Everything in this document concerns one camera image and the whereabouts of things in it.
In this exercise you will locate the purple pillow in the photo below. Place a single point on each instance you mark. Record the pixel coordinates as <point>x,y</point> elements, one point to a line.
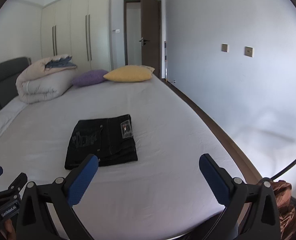
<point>90,78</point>

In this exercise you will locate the beige wall socket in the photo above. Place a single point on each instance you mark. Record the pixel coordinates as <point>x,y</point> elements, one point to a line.
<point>225,48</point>

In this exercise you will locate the brown crumpled fabric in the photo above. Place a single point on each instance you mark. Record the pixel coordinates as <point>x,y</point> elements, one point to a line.
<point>286,208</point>

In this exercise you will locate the folded white beige duvet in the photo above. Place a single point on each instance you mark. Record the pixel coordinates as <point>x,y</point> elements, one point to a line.
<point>37,84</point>

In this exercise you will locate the wooden bed frame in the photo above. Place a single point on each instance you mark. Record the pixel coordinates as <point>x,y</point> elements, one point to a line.
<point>248,170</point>

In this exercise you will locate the white bed mattress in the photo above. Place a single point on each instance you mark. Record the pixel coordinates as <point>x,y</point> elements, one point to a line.
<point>148,142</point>

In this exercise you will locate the beige wall switch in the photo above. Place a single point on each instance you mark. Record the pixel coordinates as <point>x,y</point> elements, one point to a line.
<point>249,51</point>

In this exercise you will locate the dark brown door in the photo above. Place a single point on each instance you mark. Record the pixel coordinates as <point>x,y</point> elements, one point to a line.
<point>142,20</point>

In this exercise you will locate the black denim pants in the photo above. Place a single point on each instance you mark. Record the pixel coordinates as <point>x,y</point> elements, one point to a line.
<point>111,140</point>

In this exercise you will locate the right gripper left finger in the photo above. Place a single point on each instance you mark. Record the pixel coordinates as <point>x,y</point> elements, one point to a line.
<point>35,221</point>

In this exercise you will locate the cream wardrobe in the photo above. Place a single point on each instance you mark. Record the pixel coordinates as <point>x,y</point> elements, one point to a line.
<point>79,28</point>

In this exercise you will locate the dark grey headboard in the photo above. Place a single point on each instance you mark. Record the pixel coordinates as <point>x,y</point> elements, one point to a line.
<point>9,71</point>

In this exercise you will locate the yellow pillow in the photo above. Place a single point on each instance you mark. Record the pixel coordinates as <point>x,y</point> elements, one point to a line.
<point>130,73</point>

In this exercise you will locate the folded blue patterned cloth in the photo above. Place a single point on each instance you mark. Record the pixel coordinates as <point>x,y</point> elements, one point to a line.
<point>62,62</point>

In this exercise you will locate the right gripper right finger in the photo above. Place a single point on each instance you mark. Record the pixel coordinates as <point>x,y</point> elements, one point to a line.
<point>262,218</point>

